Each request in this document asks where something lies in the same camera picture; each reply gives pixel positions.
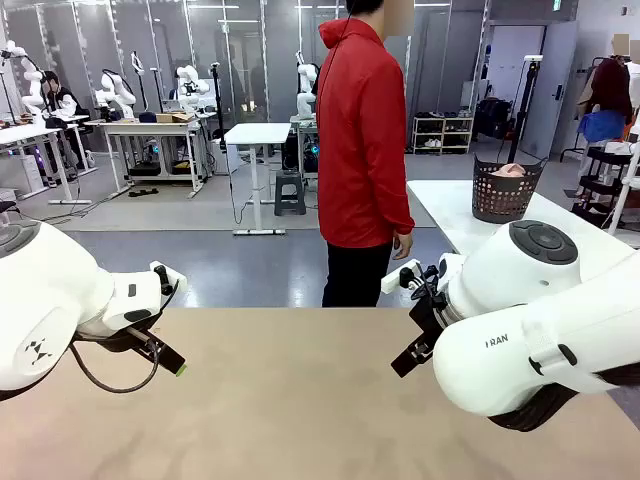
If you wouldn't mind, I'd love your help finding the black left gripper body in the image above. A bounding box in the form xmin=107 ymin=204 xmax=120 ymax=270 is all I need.
xmin=74 ymin=323 xmax=165 ymax=354

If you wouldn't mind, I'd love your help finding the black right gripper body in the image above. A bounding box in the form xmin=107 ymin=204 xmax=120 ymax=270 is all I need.
xmin=407 ymin=291 xmax=452 ymax=347

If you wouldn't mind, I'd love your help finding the black perforated laundry basket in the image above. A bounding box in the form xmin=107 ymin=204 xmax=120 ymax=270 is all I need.
xmin=471 ymin=153 xmax=549 ymax=225

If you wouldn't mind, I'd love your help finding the pink towel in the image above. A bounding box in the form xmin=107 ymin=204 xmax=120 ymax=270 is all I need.
xmin=491 ymin=161 xmax=528 ymax=179

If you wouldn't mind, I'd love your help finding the person's right forearm red sleeve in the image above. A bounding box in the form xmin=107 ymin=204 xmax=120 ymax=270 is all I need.
xmin=370 ymin=149 xmax=417 ymax=236

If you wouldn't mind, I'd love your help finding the person's right hand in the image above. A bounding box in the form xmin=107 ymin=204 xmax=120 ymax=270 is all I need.
xmin=392 ymin=230 xmax=415 ymax=262

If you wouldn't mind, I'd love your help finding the large white table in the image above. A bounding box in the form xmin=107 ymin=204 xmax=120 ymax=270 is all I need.
xmin=406 ymin=178 xmax=640 ymax=257

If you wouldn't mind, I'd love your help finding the person in red jacket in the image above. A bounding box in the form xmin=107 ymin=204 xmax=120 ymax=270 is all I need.
xmin=315 ymin=0 xmax=417 ymax=309

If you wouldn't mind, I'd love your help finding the white shoe rack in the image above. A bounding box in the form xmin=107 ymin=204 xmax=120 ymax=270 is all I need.
xmin=411 ymin=115 xmax=474 ymax=156

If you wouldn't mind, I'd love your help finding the grey plastic stool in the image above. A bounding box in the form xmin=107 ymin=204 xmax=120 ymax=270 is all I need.
xmin=273 ymin=169 xmax=308 ymax=218

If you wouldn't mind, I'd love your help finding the black suitcase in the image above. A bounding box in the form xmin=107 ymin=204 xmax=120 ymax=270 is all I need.
xmin=476 ymin=96 xmax=514 ymax=142

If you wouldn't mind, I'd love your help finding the black computer tower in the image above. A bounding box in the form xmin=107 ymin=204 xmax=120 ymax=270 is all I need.
xmin=281 ymin=133 xmax=320 ymax=174

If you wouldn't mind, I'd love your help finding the black utility cart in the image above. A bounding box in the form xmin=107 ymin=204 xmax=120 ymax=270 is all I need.
xmin=571 ymin=144 xmax=640 ymax=229

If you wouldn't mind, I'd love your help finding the white desk with robot arms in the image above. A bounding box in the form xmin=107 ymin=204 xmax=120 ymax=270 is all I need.
xmin=83 ymin=116 xmax=207 ymax=200

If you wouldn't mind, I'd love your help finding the long white lab desk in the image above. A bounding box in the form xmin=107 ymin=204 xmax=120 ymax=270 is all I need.
xmin=0 ymin=121 xmax=94 ymax=207

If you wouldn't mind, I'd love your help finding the black tripod with white head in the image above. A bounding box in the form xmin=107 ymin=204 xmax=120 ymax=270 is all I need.
xmin=506 ymin=55 xmax=544 ymax=164

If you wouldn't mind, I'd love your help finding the seated person with headphones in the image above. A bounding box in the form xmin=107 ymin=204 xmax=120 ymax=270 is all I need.
xmin=41 ymin=69 xmax=94 ymax=172

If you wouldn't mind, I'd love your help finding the white standing desk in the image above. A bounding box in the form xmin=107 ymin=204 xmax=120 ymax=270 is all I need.
xmin=224 ymin=121 xmax=293 ymax=237

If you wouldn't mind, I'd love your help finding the blue hanging cloth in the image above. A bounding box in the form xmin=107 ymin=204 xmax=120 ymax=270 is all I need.
xmin=576 ymin=110 xmax=627 ymax=143

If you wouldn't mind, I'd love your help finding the grey door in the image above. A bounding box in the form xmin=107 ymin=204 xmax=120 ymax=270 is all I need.
xmin=536 ymin=21 xmax=578 ymax=162

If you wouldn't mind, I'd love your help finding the dark red hanging garment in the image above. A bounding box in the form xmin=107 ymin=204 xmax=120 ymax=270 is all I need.
xmin=588 ymin=58 xmax=634 ymax=127

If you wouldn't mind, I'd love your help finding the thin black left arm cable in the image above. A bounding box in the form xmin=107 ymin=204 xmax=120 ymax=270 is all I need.
xmin=68 ymin=340 xmax=162 ymax=395

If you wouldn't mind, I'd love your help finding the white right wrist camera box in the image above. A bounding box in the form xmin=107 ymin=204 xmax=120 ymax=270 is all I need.
xmin=380 ymin=258 xmax=422 ymax=296

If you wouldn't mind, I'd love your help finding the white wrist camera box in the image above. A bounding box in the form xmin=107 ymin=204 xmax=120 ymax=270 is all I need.
xmin=149 ymin=260 xmax=189 ymax=297
xmin=380 ymin=258 xmax=422 ymax=296

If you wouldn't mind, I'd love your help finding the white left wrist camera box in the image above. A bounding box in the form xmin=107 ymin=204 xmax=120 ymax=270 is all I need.
xmin=149 ymin=260 xmax=189 ymax=297

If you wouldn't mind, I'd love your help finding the right arm black cable sleeve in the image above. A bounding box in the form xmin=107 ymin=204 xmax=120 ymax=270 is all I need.
xmin=487 ymin=360 xmax=640 ymax=434

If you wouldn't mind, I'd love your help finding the white rack frame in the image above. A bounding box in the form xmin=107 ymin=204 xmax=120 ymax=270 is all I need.
xmin=606 ymin=154 xmax=640 ymax=237

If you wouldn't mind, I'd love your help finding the black camera stand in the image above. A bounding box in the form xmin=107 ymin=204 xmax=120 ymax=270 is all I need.
xmin=209 ymin=61 xmax=227 ymax=147

